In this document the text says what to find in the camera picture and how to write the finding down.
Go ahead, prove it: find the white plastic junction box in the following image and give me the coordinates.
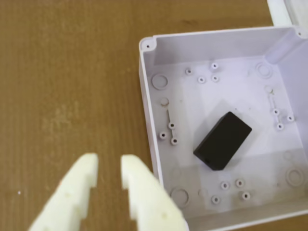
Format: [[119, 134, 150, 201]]
[[139, 25, 308, 231]]

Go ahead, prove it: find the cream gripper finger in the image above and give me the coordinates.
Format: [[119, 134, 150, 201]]
[[27, 153, 99, 231], [120, 154, 190, 231]]

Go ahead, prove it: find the black rectangular block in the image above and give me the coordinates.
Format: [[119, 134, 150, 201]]
[[192, 111, 253, 172]]

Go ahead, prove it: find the brown cardboard sheet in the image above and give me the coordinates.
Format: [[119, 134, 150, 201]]
[[0, 0, 274, 231]]

